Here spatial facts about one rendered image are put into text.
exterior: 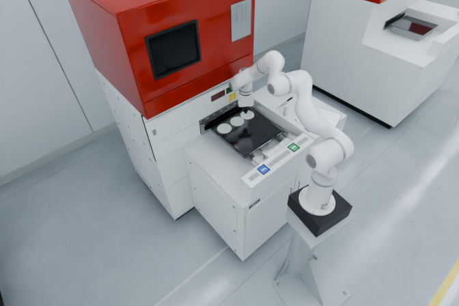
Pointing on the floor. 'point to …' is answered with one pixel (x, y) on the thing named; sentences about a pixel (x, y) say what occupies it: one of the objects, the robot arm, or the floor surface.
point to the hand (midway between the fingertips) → (245, 110)
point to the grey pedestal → (309, 269)
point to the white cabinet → (237, 225)
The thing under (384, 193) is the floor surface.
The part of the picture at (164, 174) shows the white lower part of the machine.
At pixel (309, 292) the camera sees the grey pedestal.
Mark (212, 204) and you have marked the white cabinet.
